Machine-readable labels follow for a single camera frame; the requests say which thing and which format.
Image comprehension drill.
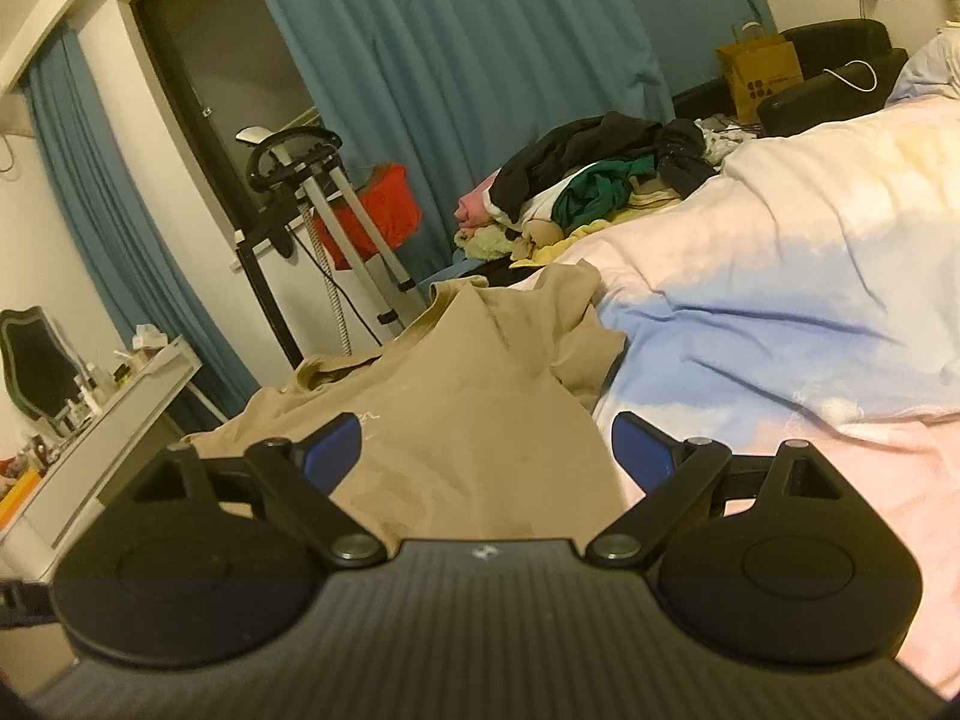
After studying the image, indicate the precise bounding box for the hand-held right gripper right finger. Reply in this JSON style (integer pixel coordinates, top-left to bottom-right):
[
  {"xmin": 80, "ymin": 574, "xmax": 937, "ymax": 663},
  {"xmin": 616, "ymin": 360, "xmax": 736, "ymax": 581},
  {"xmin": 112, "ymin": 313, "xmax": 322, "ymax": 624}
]
[{"xmin": 585, "ymin": 411, "xmax": 845, "ymax": 569}]

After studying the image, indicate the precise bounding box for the group of cosmetic bottles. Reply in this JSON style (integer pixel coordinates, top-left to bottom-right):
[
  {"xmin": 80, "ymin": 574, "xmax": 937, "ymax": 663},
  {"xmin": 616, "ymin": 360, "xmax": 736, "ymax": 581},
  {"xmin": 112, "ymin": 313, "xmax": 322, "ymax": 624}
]
[{"xmin": 63, "ymin": 361, "xmax": 134, "ymax": 430}]

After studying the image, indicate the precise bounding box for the white cable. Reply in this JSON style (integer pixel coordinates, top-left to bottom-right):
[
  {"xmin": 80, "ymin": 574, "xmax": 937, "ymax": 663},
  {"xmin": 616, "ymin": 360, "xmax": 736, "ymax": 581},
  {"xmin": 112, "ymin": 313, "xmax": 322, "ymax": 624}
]
[{"xmin": 820, "ymin": 58, "xmax": 880, "ymax": 92}]

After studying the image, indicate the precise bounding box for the wide blue curtain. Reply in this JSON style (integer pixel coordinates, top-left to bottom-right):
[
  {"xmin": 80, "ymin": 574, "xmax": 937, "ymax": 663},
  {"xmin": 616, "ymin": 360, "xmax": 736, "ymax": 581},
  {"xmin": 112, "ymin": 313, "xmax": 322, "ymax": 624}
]
[{"xmin": 238, "ymin": 0, "xmax": 778, "ymax": 287}]

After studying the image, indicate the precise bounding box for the yellow cardboard box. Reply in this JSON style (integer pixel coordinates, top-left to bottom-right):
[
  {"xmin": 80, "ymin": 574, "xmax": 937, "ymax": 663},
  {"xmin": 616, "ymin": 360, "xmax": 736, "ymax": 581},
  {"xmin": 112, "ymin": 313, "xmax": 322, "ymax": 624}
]
[{"xmin": 714, "ymin": 19, "xmax": 805, "ymax": 125}]

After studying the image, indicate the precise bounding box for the tan printed shirt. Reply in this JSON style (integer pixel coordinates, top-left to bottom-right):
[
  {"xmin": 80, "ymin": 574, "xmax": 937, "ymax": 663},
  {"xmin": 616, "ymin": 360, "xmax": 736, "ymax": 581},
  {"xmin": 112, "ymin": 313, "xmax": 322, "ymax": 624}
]
[{"xmin": 187, "ymin": 259, "xmax": 647, "ymax": 550}]

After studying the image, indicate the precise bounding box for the black garment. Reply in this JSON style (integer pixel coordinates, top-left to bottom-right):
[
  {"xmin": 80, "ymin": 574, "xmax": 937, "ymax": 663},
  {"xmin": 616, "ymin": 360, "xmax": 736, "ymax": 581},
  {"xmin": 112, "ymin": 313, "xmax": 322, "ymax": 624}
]
[{"xmin": 491, "ymin": 111, "xmax": 722, "ymax": 224}]

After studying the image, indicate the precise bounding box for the metal folding rack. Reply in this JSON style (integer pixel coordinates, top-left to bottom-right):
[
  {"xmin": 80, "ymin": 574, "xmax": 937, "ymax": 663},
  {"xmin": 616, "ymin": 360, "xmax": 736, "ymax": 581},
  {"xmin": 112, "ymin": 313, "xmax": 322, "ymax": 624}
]
[{"xmin": 231, "ymin": 124, "xmax": 430, "ymax": 370}]

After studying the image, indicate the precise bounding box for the yellow cloth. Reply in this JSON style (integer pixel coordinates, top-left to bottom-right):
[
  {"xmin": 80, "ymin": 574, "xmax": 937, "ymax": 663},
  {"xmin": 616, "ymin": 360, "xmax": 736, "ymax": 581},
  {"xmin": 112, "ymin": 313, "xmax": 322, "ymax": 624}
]
[{"xmin": 510, "ymin": 193, "xmax": 685, "ymax": 268}]

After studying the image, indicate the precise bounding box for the ornate framed mirror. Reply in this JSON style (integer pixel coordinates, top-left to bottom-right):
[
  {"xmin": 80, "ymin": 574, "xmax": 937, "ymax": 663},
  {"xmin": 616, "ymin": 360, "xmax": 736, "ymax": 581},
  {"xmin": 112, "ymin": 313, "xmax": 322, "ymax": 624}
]
[{"xmin": 0, "ymin": 306, "xmax": 85, "ymax": 437}]

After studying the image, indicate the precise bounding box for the pink garment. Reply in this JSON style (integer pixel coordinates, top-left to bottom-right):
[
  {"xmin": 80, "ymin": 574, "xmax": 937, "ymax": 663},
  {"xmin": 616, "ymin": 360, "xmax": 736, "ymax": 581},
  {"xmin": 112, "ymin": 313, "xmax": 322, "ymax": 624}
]
[{"xmin": 454, "ymin": 172, "xmax": 505, "ymax": 232}]

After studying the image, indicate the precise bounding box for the green garment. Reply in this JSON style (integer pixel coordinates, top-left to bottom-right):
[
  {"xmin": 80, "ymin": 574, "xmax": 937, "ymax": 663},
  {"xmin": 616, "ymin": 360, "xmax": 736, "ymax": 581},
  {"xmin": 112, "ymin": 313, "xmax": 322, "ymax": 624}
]
[{"xmin": 555, "ymin": 157, "xmax": 662, "ymax": 232}]

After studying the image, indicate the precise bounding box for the pale pillow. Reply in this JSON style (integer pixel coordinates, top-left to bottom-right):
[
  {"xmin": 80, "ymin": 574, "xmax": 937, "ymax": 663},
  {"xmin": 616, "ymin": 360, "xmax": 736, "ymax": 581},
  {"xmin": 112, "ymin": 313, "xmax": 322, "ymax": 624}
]
[{"xmin": 885, "ymin": 25, "xmax": 960, "ymax": 103}]

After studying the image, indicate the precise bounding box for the pastel tie-dye blanket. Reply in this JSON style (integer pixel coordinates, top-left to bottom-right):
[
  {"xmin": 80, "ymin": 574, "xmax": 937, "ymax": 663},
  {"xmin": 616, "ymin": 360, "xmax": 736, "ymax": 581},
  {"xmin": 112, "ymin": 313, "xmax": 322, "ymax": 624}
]
[{"xmin": 517, "ymin": 94, "xmax": 960, "ymax": 691}]

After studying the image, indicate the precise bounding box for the narrow blue curtain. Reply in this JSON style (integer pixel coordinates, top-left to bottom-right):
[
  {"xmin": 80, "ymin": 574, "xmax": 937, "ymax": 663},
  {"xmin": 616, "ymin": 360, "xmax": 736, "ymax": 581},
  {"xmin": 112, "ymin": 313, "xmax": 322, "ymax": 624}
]
[{"xmin": 21, "ymin": 21, "xmax": 260, "ymax": 430}]

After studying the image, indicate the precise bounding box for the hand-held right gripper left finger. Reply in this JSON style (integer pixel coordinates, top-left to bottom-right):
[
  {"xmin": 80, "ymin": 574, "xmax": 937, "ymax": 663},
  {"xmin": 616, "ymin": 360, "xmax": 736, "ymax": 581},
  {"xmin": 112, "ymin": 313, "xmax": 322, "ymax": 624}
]
[{"xmin": 132, "ymin": 412, "xmax": 388, "ymax": 569}]

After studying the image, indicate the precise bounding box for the red cloth item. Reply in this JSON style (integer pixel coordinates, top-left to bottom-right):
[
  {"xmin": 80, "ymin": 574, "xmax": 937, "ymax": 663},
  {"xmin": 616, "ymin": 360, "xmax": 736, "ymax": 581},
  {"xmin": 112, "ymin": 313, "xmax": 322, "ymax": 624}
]
[{"xmin": 310, "ymin": 162, "xmax": 425, "ymax": 260}]

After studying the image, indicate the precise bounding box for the white dressing table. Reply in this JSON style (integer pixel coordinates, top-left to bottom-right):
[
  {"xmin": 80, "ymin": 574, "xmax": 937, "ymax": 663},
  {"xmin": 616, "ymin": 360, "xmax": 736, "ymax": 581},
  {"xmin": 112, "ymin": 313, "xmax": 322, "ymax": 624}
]
[{"xmin": 0, "ymin": 334, "xmax": 227, "ymax": 580}]

